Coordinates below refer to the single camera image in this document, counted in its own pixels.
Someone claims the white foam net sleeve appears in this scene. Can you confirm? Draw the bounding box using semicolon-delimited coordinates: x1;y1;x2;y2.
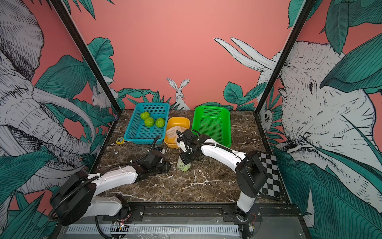
177;156;191;172

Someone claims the yellow plastic tub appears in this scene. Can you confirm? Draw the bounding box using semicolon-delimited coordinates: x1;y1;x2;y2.
164;117;190;148

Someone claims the teal plastic basket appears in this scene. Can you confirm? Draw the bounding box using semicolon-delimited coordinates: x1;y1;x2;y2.
123;102;171;145

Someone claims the bright green plastic basket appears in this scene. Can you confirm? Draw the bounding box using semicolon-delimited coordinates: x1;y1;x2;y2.
192;106;232;148

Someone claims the green custard apple front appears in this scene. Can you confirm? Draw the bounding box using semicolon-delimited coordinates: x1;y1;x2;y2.
179;164;191;172

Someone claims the green custard apple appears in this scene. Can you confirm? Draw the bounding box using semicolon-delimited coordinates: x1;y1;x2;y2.
155;118;166;128
140;112;150;120
144;117;155;127
179;164;191;172

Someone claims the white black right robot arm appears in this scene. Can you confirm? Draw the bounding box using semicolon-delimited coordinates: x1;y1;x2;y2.
176;129;268;214

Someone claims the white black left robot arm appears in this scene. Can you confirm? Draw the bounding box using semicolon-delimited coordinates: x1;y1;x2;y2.
48;143;171;226

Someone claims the white foam net in tub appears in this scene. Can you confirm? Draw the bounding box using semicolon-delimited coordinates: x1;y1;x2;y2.
166;125;187;139

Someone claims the green custard apple right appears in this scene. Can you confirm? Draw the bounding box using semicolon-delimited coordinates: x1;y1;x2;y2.
155;118;166;128

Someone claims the green custard apple middle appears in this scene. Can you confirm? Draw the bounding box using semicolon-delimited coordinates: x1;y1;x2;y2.
144;117;155;127

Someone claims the green custard apple back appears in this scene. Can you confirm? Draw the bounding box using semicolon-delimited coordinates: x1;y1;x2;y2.
140;112;150;120

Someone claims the small yellow blue object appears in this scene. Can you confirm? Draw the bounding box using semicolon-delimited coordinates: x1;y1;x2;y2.
116;137;125;145

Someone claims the black white checkerboard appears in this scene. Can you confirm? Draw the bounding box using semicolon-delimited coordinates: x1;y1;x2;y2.
256;152;281;199

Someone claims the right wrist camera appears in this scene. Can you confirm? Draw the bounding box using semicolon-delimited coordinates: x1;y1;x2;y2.
177;139;187;152

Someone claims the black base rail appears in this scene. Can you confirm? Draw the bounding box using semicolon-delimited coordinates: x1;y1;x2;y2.
101;202;303;224

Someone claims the black left frame post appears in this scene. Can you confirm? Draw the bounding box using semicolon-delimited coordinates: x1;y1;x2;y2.
50;0;122;115

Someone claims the black frame post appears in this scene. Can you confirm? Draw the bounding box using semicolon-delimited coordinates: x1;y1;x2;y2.
50;0;122;115
254;0;316;116

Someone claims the black right frame post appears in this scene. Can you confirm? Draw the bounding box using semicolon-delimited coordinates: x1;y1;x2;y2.
254;0;316;116

